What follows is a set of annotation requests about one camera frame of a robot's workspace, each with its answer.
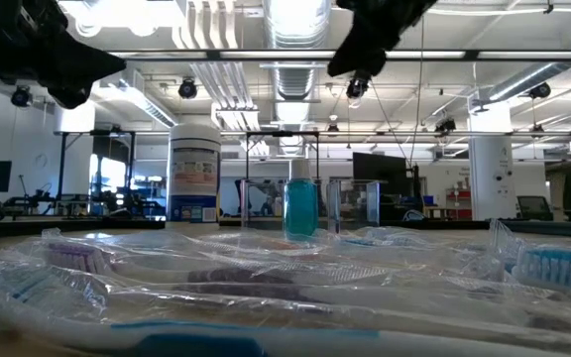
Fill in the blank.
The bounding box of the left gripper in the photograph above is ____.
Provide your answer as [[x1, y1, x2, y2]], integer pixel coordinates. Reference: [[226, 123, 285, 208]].
[[0, 0, 127, 110]]

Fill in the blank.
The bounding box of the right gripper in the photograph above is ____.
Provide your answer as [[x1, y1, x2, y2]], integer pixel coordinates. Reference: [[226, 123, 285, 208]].
[[327, 0, 438, 78]]

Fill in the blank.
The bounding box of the teal mouthwash bottle white cap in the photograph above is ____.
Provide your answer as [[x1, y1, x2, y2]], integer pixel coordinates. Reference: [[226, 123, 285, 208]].
[[284, 158, 320, 240]]

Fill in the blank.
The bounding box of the blue white toothbrush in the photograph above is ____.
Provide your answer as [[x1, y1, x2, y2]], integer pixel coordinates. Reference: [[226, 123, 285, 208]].
[[0, 270, 571, 357], [364, 225, 470, 249], [483, 217, 571, 298], [334, 232, 435, 252]]

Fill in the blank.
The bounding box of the orange white toothbrush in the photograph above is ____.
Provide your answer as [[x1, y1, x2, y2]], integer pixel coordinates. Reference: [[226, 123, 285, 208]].
[[245, 236, 331, 254]]

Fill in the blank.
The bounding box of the white building column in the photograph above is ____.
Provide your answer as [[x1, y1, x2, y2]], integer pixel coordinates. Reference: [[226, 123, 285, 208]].
[[55, 101, 97, 134], [467, 101, 517, 222]]

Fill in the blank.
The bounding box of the black computer monitor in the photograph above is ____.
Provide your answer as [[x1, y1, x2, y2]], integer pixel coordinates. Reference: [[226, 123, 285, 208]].
[[352, 152, 409, 195]]

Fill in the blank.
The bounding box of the white ceiling conduit bundle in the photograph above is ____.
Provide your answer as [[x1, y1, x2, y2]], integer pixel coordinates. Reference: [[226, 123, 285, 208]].
[[173, 0, 262, 131]]

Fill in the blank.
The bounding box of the white wipes canister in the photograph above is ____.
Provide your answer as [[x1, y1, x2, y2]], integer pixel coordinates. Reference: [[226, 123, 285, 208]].
[[166, 122, 223, 224]]

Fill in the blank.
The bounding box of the clear acrylic organizer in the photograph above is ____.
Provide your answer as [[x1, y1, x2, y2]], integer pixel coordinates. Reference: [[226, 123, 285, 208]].
[[239, 177, 385, 233]]

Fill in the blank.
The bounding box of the red shelf unit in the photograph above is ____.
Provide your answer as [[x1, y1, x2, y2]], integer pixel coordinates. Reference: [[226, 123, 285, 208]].
[[445, 186, 474, 220]]

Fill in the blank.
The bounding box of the purple white wrapped toothbrush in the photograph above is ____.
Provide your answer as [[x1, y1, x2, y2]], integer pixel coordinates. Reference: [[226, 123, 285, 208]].
[[42, 240, 396, 289], [0, 257, 571, 348]]

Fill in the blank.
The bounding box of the black office chair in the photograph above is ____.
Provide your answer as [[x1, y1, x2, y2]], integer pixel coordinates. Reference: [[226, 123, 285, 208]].
[[515, 195, 554, 222]]

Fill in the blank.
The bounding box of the black overhead rig camera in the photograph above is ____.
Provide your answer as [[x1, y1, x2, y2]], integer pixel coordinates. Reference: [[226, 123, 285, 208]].
[[345, 73, 371, 100]]

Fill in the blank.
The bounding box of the black ceiling-mounted camera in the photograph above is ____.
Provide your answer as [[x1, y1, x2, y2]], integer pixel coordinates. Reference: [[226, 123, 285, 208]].
[[10, 86, 33, 109], [433, 116, 458, 136], [528, 81, 553, 100], [177, 77, 199, 100]]

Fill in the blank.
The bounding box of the silver round ventilation duct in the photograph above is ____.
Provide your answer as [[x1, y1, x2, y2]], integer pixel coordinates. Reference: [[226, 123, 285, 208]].
[[486, 24, 571, 103], [263, 0, 334, 103]]

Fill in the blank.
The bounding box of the black metal stand frame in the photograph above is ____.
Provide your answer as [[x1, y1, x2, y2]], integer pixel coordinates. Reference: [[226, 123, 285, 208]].
[[244, 130, 321, 229], [55, 129, 137, 215]]

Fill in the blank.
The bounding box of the black overhead frame beam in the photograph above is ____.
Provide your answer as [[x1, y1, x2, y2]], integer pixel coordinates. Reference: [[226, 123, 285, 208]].
[[109, 48, 571, 62]]

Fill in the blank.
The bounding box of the black aluminium table frame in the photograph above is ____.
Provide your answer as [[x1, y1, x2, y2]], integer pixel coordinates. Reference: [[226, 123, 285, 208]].
[[0, 215, 571, 241]]

